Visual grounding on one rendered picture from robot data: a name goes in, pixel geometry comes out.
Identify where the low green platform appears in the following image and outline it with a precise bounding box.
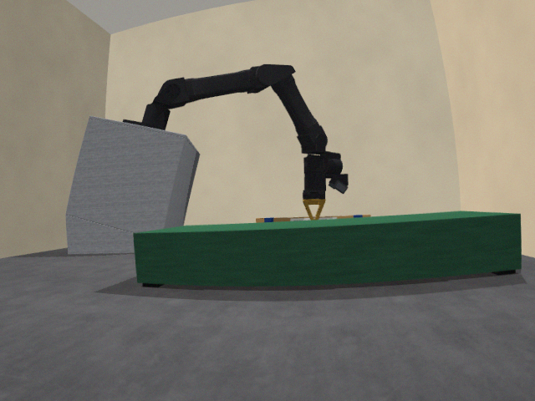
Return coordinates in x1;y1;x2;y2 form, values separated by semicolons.
133;211;522;287

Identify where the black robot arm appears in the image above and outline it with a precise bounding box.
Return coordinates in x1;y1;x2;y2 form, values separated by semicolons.
123;64;349;194

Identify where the brown welding electrode pack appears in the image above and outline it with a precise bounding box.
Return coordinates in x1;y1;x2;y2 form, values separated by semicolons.
256;215;371;223

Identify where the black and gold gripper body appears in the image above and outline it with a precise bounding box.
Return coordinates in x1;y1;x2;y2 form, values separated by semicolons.
303;172;325;199

